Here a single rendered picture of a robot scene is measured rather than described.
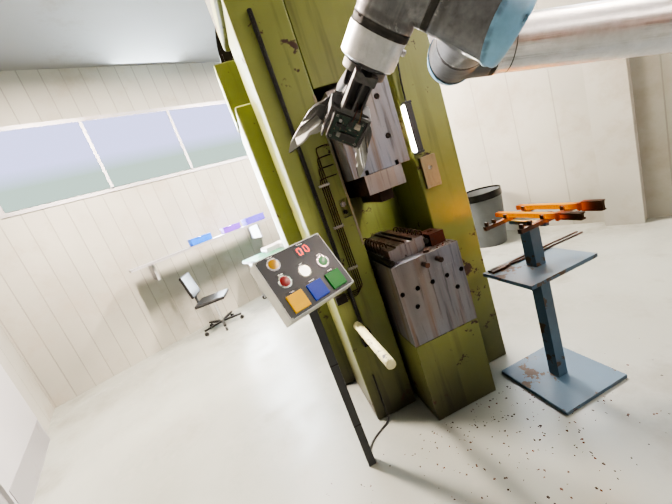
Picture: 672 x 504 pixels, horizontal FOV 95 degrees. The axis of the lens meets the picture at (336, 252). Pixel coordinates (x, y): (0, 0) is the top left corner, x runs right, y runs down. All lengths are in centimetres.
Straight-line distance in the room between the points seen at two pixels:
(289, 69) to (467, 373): 179
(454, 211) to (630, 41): 128
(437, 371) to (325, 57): 167
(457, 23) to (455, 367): 163
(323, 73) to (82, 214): 393
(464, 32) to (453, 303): 139
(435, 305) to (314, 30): 144
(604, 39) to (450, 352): 145
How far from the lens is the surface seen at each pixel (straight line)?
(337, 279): 131
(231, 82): 237
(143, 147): 522
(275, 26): 175
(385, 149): 155
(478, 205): 407
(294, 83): 166
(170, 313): 508
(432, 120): 185
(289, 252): 131
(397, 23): 52
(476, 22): 51
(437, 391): 189
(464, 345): 185
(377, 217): 203
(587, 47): 71
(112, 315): 501
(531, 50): 68
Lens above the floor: 139
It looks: 12 degrees down
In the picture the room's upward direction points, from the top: 20 degrees counter-clockwise
